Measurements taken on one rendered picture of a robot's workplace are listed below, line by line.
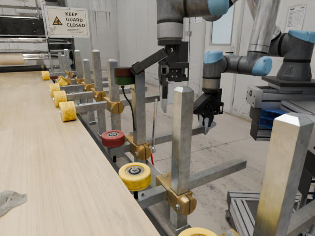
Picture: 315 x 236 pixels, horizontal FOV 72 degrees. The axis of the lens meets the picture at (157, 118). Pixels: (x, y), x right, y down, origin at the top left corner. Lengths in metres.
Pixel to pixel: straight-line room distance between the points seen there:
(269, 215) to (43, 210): 0.40
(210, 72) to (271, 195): 0.63
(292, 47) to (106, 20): 8.82
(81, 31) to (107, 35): 6.69
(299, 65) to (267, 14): 0.37
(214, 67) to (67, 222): 0.73
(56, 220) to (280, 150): 0.39
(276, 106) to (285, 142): 0.89
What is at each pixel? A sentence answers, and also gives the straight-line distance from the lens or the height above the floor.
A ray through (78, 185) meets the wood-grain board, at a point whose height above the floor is 0.90.
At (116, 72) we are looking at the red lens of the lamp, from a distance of 0.68.
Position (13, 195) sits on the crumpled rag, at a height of 0.92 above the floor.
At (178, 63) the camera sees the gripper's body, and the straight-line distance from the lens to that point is 0.64.
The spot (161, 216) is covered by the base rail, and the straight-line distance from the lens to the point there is 0.74.
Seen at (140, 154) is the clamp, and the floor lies 0.85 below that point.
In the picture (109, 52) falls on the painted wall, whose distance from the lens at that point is 9.66.
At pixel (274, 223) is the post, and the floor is 0.95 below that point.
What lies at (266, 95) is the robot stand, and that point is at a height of 0.97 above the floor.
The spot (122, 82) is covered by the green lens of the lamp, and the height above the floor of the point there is 1.10.
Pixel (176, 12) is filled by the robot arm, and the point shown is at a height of 1.29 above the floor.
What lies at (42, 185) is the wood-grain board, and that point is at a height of 0.90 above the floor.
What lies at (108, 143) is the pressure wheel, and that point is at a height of 0.89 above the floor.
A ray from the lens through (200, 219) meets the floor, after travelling 1.77.
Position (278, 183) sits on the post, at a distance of 0.37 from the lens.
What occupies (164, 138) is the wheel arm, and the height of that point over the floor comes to 0.85.
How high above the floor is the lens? 1.21
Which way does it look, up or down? 19 degrees down
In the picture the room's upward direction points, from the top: straight up
